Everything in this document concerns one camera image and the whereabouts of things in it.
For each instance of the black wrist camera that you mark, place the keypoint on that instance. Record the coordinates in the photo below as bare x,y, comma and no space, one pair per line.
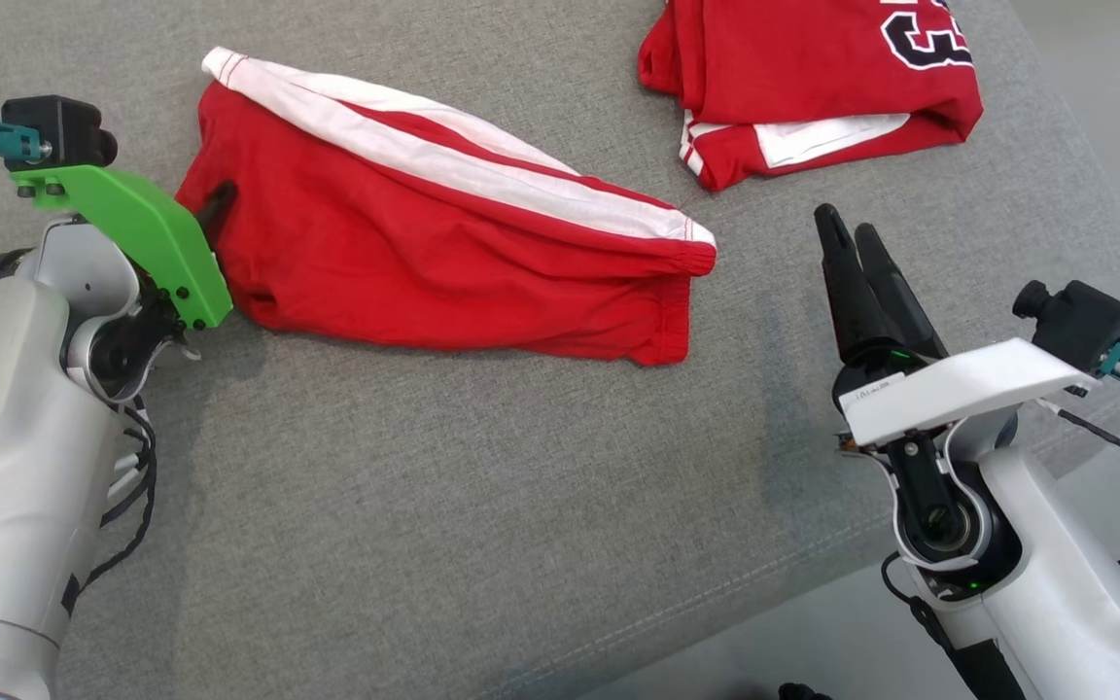
1085,326
59,131

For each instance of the red jersey with white sleeves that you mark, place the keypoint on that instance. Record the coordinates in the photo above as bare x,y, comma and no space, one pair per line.
793,68

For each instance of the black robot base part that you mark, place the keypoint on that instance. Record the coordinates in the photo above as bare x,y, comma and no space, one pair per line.
803,692

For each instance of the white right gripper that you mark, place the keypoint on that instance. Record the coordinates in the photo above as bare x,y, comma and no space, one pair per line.
978,384

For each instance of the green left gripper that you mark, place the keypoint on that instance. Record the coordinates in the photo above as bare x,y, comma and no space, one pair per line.
142,233

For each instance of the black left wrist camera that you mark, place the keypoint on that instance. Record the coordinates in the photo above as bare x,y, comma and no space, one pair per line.
59,131

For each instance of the red shorts with white trim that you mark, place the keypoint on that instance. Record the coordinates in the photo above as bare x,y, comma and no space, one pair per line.
424,262

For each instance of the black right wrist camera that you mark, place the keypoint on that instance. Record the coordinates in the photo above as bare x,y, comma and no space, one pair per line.
1085,326

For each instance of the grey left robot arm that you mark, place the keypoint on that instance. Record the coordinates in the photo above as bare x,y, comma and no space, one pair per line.
6,467

